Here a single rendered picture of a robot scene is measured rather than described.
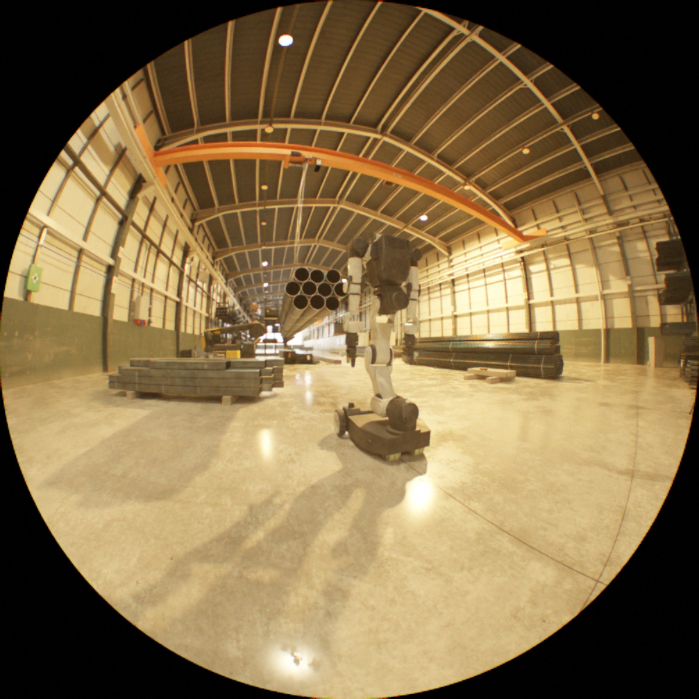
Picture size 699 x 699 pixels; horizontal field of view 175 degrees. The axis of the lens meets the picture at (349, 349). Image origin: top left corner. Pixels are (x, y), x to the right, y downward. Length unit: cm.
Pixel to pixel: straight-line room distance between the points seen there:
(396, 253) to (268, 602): 170
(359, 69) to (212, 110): 521
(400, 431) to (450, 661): 113
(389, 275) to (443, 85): 967
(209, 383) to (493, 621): 292
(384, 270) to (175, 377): 259
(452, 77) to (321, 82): 452
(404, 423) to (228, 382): 206
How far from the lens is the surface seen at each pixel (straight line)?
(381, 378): 156
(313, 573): 79
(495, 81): 1069
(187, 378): 296
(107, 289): 803
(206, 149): 824
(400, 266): 149
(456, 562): 85
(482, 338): 703
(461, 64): 1031
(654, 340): 1088
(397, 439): 130
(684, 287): 841
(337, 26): 901
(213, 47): 920
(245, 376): 271
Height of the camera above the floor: 66
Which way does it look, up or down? 1 degrees down
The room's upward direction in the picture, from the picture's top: straight up
